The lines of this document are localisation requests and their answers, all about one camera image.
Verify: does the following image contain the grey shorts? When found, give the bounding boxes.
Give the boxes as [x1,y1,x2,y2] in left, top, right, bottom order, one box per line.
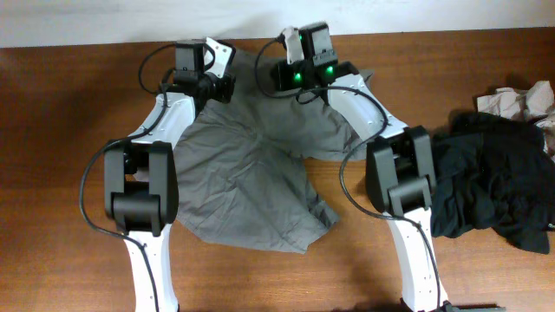
[173,50,360,253]

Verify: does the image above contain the right black camera cable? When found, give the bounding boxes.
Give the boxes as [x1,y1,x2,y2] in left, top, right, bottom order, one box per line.
[253,37,443,312]

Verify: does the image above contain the black camera cable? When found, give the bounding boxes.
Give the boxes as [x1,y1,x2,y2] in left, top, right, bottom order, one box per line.
[78,41,218,312]
[253,37,443,312]

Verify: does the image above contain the left black camera cable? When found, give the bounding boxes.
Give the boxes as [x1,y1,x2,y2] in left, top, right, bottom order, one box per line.
[78,41,218,312]

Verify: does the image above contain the black garment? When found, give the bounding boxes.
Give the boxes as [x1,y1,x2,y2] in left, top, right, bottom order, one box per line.
[432,112,554,255]

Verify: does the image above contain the beige crumpled cloth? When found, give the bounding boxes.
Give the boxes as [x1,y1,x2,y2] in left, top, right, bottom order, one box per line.
[476,81,554,160]

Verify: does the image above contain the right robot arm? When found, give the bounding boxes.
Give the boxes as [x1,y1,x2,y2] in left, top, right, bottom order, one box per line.
[271,22,457,311]

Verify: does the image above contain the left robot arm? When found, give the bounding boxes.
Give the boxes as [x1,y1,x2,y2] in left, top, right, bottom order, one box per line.
[102,37,236,311]

